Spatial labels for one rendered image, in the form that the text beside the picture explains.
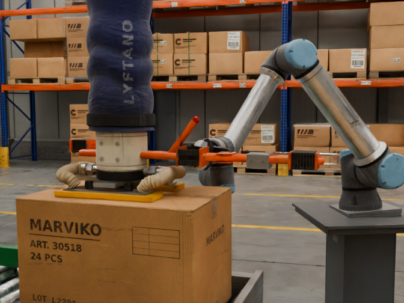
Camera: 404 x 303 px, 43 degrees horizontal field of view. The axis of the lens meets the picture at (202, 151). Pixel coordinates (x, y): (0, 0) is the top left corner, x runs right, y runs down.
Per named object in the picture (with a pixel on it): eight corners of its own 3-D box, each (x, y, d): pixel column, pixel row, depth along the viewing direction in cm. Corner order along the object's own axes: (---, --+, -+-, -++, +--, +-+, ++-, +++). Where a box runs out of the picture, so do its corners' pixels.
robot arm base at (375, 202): (331, 206, 237) (329, 185, 237) (367, 201, 242) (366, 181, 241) (351, 213, 219) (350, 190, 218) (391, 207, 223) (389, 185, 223)
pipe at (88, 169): (56, 184, 163) (56, 167, 163) (96, 174, 187) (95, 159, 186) (154, 190, 153) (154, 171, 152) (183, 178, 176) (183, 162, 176)
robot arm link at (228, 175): (228, 192, 200) (226, 160, 199) (239, 195, 189) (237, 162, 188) (206, 194, 197) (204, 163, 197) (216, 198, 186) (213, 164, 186)
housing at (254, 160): (245, 168, 153) (245, 153, 152) (250, 166, 159) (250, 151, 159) (268, 169, 151) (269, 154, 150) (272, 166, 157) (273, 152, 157)
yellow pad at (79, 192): (53, 196, 162) (53, 181, 161) (71, 192, 171) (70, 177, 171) (151, 203, 151) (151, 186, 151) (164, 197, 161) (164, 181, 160)
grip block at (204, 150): (175, 166, 158) (174, 148, 158) (185, 163, 167) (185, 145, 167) (200, 168, 156) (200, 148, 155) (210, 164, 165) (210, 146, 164)
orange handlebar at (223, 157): (48, 157, 174) (47, 146, 174) (93, 149, 203) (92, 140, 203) (323, 168, 146) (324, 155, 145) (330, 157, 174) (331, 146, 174)
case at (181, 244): (20, 319, 164) (15, 198, 160) (86, 279, 202) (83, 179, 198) (194, 347, 145) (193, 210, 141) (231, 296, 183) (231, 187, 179)
